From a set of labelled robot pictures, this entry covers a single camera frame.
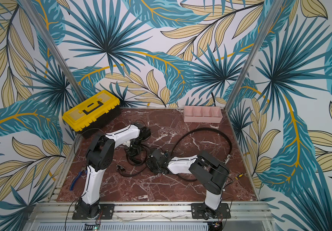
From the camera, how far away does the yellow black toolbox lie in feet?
3.01

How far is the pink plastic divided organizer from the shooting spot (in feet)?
3.64

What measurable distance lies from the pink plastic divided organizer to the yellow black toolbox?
544mm
